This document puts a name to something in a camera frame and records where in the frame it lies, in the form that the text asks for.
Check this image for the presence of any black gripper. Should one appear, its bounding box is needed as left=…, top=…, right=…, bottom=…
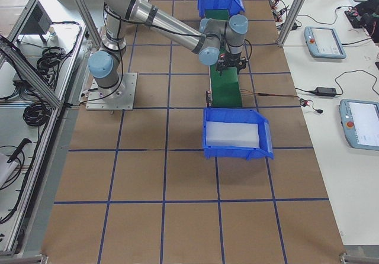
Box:
left=216, top=53, right=247, bottom=74

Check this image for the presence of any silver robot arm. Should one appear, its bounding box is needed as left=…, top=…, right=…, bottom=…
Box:
left=104, top=0, right=248, bottom=73

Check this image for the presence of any green conveyor belt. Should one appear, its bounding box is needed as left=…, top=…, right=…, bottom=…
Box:
left=199, top=14, right=248, bottom=108

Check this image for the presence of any blue bin right side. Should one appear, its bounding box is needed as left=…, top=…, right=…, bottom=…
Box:
left=202, top=108, right=274, bottom=160

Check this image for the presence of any white foam pad right bin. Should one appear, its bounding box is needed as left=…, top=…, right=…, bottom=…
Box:
left=205, top=121, right=259, bottom=148

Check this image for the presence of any black power adapter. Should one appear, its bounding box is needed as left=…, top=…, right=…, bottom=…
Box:
left=314, top=87, right=337, bottom=97

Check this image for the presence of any teach pendant far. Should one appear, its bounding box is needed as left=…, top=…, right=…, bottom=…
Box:
left=304, top=27, right=346, bottom=59

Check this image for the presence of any teach pendant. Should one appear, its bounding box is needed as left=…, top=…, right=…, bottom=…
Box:
left=304, top=27, right=346, bottom=59
left=339, top=99, right=378, bottom=151

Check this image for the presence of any teach pendant near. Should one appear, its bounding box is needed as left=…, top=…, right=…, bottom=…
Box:
left=339, top=99, right=378, bottom=151

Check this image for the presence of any brown paper table cover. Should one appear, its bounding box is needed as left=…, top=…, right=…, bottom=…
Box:
left=41, top=0, right=343, bottom=263

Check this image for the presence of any aluminium frame post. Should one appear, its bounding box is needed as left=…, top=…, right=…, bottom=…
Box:
left=277, top=0, right=305, bottom=47

